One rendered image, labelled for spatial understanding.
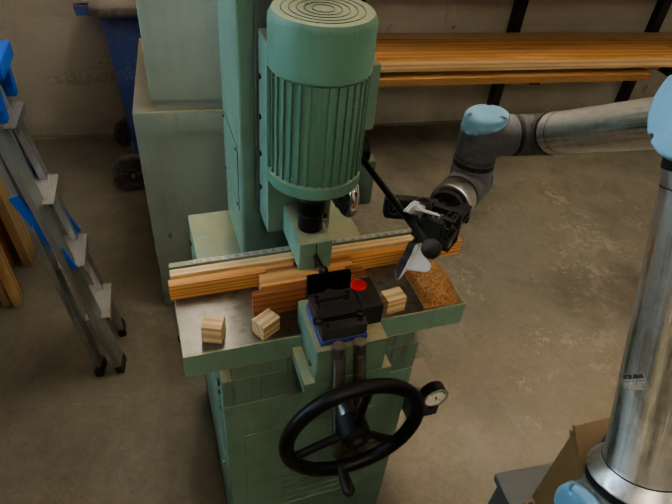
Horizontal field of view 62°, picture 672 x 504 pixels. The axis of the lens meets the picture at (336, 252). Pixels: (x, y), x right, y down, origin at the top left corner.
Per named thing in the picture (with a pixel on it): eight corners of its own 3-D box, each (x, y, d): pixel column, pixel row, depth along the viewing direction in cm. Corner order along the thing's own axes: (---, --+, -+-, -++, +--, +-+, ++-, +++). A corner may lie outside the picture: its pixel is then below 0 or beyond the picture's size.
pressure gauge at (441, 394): (420, 414, 134) (426, 393, 129) (414, 401, 137) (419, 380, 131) (444, 408, 136) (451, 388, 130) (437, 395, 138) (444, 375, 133)
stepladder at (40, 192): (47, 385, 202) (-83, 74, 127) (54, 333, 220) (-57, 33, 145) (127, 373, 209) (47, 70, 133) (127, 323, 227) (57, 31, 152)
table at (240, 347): (190, 420, 102) (186, 400, 98) (172, 302, 124) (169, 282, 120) (482, 354, 119) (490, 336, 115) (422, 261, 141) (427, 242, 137)
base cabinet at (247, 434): (234, 550, 165) (221, 411, 119) (205, 390, 206) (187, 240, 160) (376, 509, 178) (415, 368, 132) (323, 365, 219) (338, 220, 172)
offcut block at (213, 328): (226, 329, 111) (224, 315, 108) (222, 344, 108) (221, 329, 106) (206, 328, 111) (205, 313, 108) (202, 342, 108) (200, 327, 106)
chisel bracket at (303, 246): (298, 276, 117) (299, 245, 112) (282, 235, 127) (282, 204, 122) (332, 271, 119) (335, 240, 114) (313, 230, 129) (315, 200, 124)
